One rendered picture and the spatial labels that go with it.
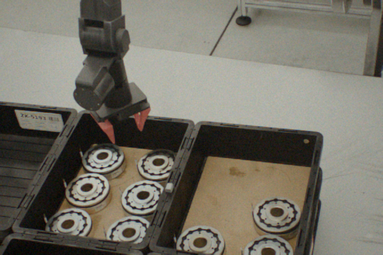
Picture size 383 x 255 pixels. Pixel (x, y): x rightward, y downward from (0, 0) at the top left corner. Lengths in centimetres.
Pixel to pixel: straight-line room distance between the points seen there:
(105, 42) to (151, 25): 248
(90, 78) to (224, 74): 97
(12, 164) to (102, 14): 68
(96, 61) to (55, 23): 262
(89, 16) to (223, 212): 57
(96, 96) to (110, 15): 15
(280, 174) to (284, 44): 190
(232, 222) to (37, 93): 91
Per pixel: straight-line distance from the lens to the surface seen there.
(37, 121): 189
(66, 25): 394
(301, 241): 145
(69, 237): 153
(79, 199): 169
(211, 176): 172
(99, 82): 133
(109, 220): 167
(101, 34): 133
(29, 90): 232
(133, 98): 144
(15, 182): 183
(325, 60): 345
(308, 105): 211
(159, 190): 167
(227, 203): 166
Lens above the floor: 205
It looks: 41 degrees down
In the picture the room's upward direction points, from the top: 8 degrees counter-clockwise
